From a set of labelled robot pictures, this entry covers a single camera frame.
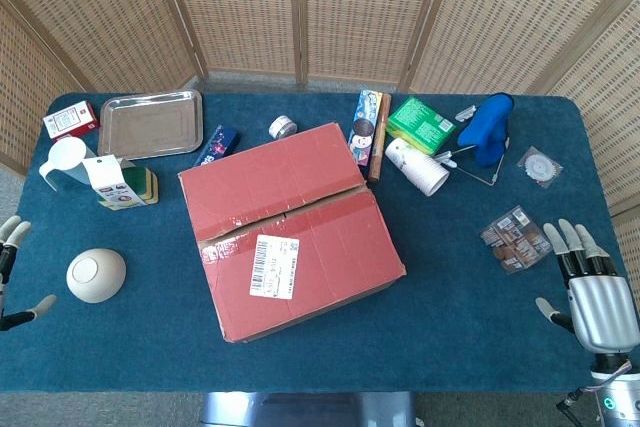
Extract blue cookie package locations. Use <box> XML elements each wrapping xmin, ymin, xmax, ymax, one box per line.
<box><xmin>347</xmin><ymin>89</ymin><xmax>384</xmax><ymax>168</ymax></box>

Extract small silver tape roll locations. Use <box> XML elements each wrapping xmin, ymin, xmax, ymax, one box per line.
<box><xmin>268</xmin><ymin>115</ymin><xmax>297</xmax><ymax>140</ymax></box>

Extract brown snack packet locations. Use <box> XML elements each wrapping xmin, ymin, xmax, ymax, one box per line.
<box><xmin>479</xmin><ymin>205</ymin><xmax>554</xmax><ymax>276</ymax></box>

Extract yellow green sponge pack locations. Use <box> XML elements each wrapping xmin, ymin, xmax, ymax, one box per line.
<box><xmin>82</xmin><ymin>155</ymin><xmax>160</xmax><ymax>212</ymax></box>

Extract large cardboard shipping box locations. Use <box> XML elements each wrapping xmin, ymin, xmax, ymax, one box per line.
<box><xmin>178</xmin><ymin>121</ymin><xmax>407</xmax><ymax>344</ymax></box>

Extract green tissue pack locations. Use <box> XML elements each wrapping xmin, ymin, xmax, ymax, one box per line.
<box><xmin>386</xmin><ymin>95</ymin><xmax>457</xmax><ymax>156</ymax></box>

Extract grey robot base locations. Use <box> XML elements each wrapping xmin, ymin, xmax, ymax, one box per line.
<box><xmin>199</xmin><ymin>390</ymin><xmax>419</xmax><ymax>427</ymax></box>

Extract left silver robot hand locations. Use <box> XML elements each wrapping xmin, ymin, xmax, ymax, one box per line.
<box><xmin>0</xmin><ymin>215</ymin><xmax>57</xmax><ymax>333</ymax></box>

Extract blue felt table cover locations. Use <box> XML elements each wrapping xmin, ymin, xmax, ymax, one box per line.
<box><xmin>0</xmin><ymin>91</ymin><xmax>640</xmax><ymax>394</ymax></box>

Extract rectangular stainless steel tray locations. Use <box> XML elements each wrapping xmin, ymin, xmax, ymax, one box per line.
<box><xmin>97</xmin><ymin>89</ymin><xmax>205</xmax><ymax>161</ymax></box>

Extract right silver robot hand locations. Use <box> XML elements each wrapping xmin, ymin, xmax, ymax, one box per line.
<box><xmin>535</xmin><ymin>219</ymin><xmax>637</xmax><ymax>353</ymax></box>

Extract beige upturned bowl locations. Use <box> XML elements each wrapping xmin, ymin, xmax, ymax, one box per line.
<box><xmin>66</xmin><ymin>247</ymin><xmax>128</xmax><ymax>304</ymax></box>

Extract stack of white paper cups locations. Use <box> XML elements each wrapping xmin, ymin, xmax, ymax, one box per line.
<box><xmin>384</xmin><ymin>137</ymin><xmax>451</xmax><ymax>197</ymax></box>

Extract bamboo folding screen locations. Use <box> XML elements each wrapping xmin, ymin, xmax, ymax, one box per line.
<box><xmin>0</xmin><ymin>0</ymin><xmax>640</xmax><ymax>298</ymax></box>

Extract brown wooden stick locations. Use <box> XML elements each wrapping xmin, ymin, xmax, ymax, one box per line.
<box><xmin>368</xmin><ymin>92</ymin><xmax>393</xmax><ymax>183</ymax></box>

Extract round disc in clear bag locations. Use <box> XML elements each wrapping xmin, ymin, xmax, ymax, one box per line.
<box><xmin>517</xmin><ymin>145</ymin><xmax>564</xmax><ymax>190</ymax></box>

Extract small red white carton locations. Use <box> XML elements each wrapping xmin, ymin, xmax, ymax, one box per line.
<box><xmin>42</xmin><ymin>100</ymin><xmax>100</xmax><ymax>142</ymax></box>

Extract dark blue toothpaste box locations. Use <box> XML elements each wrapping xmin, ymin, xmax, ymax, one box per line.
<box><xmin>192</xmin><ymin>124</ymin><xmax>239</xmax><ymax>168</ymax></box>

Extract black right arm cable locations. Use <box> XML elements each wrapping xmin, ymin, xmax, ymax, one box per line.
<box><xmin>557</xmin><ymin>386</ymin><xmax>601</xmax><ymax>427</ymax></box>

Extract blue oven mitt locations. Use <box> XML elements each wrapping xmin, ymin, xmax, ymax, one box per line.
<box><xmin>457</xmin><ymin>92</ymin><xmax>515</xmax><ymax>168</ymax></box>

